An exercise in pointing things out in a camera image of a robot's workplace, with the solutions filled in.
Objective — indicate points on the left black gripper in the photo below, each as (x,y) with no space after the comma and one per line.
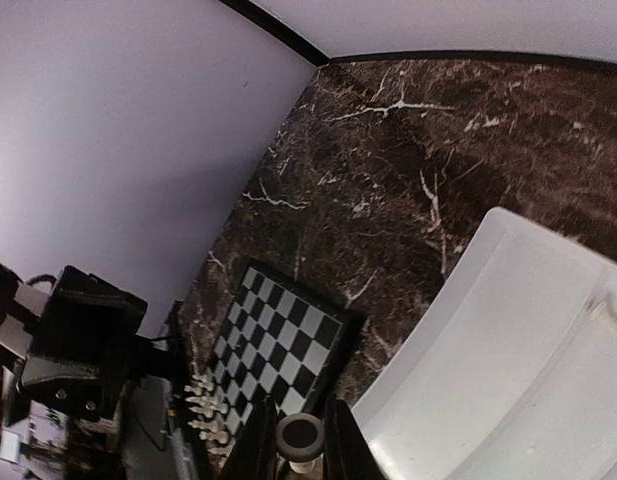
(79,356)

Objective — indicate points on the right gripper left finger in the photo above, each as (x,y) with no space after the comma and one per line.
(254,454)

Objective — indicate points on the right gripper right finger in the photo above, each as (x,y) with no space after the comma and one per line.
(346,453)

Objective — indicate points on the white pawn piece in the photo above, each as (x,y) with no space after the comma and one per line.
(220,442)
(300,441)

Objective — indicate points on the white bishop chess piece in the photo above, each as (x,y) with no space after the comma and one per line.
(212,426)

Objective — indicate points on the white knight chess piece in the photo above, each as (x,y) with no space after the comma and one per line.
(200,385)

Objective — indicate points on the black grey chessboard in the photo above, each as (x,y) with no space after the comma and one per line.
(277,339)

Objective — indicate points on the white plastic compartment tray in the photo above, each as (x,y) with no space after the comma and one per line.
(505,376)

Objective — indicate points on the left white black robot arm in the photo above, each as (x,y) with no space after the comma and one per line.
(21,306)

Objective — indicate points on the pile of white chess pieces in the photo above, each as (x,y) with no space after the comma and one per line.
(600,311)

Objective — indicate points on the left black frame post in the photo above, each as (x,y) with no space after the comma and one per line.
(278,30)

